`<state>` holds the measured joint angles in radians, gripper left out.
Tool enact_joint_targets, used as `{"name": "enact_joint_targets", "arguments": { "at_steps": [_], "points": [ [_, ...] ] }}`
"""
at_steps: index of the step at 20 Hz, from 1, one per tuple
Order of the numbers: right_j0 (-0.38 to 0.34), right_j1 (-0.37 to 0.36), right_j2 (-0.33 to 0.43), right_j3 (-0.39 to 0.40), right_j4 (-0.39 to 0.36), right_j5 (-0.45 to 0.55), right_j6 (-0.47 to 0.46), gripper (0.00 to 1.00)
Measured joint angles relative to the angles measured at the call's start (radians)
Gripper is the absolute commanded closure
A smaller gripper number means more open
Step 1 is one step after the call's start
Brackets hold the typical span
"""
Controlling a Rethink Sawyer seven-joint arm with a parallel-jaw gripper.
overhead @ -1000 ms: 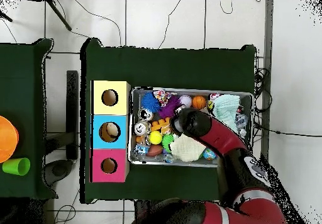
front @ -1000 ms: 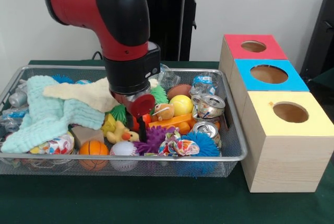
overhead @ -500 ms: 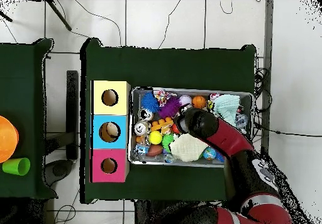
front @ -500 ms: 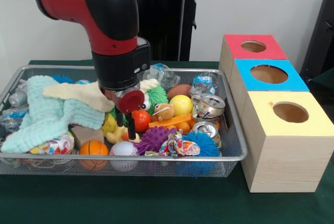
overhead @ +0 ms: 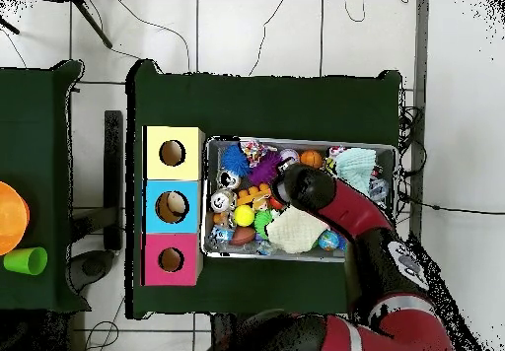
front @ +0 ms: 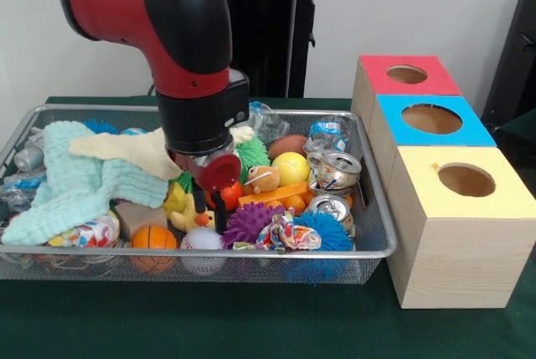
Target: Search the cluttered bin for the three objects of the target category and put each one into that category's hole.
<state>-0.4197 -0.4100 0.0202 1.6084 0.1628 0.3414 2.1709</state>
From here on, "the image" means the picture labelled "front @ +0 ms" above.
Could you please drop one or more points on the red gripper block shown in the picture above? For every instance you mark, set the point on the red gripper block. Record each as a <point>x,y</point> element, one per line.
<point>220,172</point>

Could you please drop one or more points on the yellow plush duck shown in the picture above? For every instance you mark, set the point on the yellow plush duck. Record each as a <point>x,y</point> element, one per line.
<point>190,217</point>

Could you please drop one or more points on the colourful print cloth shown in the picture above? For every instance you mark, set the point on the colourful print cloth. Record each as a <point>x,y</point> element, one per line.
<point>285,235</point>

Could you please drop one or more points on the cream waffle cloth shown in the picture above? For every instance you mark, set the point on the cream waffle cloth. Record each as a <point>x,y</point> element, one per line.
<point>138,150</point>

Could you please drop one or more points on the mint green waffle cloth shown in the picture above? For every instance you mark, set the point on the mint green waffle cloth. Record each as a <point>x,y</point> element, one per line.
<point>71,191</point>

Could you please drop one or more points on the silver mesh bin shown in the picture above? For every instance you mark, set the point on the silver mesh bin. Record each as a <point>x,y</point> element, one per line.
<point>25,265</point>

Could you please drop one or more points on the wooden three-hole box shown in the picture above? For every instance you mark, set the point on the wooden three-hole box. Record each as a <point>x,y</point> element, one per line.
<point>460,258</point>

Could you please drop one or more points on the white toy baseball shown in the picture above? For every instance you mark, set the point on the white toy baseball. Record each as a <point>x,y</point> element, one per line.
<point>201,242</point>

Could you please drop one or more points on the purple spiky ball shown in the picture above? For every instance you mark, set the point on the purple spiky ball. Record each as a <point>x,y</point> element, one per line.
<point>251,223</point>

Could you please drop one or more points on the brown plush bear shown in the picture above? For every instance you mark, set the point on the brown plush bear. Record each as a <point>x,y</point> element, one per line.
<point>261,179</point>

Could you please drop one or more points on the orange toy basketball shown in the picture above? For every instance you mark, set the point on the orange toy basketball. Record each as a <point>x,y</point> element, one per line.
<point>154,237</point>

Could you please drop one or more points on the orange toy brick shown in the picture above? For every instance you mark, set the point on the orange toy brick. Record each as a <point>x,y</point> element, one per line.
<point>276,198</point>

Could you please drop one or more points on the dark green tablecloth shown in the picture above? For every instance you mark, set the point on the dark green tablecloth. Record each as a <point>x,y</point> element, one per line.
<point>209,321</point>
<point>521,133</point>

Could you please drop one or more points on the blue fuzzy ball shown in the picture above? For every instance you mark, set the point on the blue fuzzy ball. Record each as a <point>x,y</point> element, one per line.
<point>331,231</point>

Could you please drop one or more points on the crushed can with gold print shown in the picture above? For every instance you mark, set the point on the crushed can with gold print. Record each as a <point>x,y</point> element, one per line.
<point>335,172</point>

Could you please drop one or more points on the black chair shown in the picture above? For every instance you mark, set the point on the black chair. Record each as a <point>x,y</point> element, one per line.
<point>515,62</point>

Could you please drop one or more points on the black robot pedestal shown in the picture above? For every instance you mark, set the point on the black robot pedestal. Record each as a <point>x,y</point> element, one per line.
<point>268,41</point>

